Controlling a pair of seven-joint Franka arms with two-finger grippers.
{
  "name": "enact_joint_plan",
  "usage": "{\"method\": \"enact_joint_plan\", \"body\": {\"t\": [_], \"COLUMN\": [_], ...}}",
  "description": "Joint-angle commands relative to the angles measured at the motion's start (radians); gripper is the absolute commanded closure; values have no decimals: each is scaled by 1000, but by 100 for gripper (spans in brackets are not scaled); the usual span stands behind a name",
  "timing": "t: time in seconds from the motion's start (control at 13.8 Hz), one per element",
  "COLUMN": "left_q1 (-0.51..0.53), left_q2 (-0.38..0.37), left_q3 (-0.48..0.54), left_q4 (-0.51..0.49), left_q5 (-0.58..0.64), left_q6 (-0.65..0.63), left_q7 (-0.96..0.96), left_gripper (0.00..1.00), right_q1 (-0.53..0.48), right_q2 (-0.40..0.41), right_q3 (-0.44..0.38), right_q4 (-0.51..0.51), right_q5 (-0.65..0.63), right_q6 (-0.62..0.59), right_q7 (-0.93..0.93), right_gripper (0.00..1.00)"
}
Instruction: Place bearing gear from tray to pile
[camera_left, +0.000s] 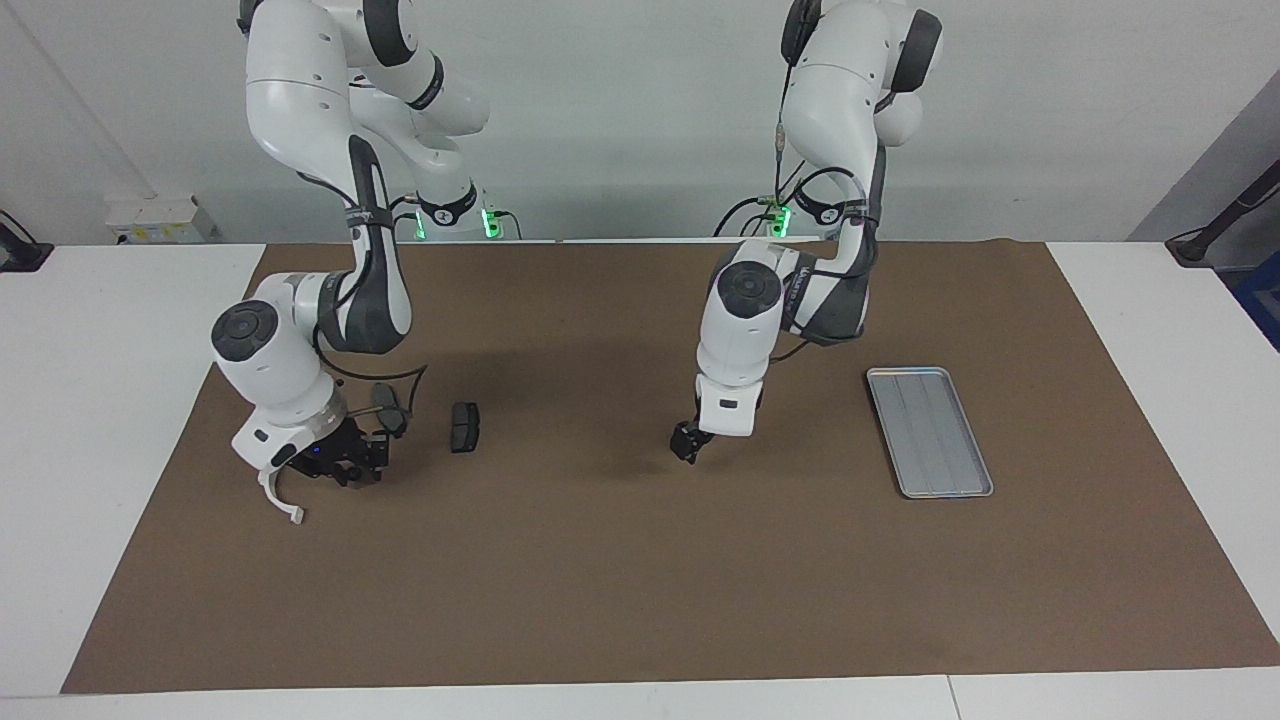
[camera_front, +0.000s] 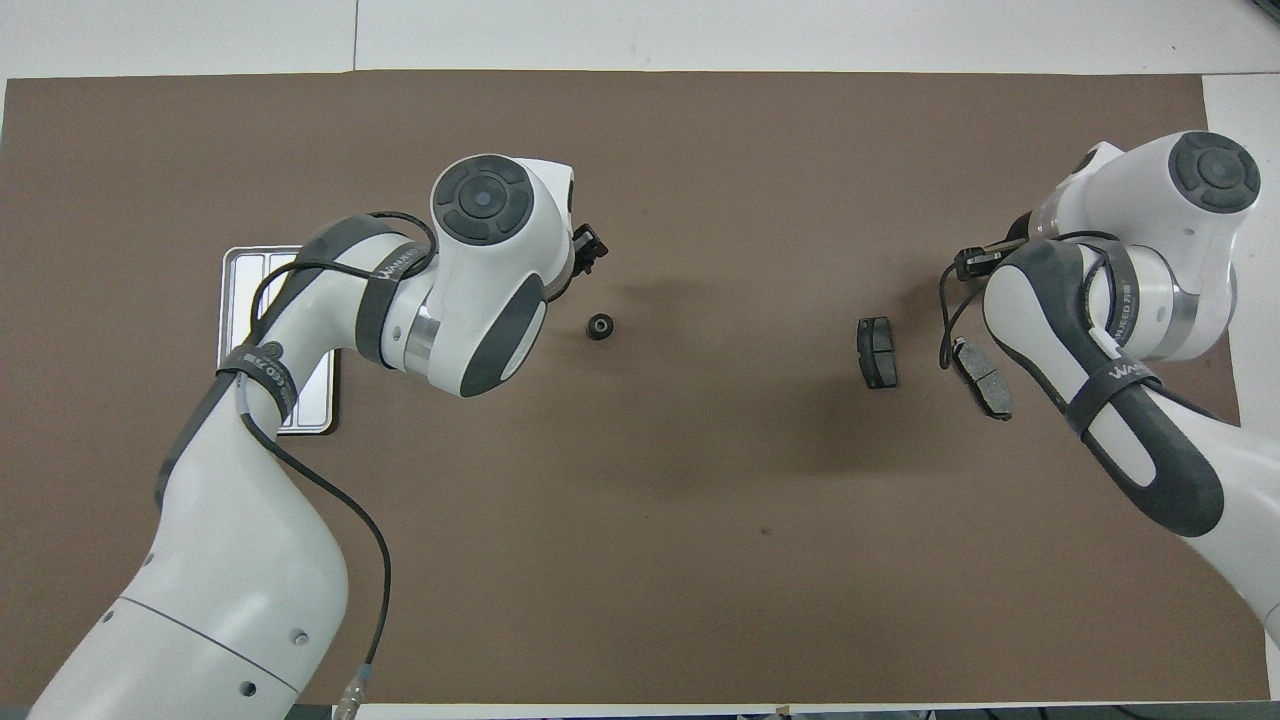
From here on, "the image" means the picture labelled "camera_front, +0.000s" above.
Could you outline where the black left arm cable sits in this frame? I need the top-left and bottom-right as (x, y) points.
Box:
(240, 210), (441, 720)

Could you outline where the brown table mat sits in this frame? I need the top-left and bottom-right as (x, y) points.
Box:
(0, 70), (1271, 706)

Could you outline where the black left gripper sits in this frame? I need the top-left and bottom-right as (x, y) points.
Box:
(572, 222), (610, 277)

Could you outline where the long dark brake pad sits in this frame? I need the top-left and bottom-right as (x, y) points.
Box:
(950, 337), (1014, 422)

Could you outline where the silver metal tray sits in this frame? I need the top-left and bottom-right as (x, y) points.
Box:
(217, 245), (339, 436)

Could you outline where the short dark brake pad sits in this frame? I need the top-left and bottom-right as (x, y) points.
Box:
(857, 316), (899, 390)

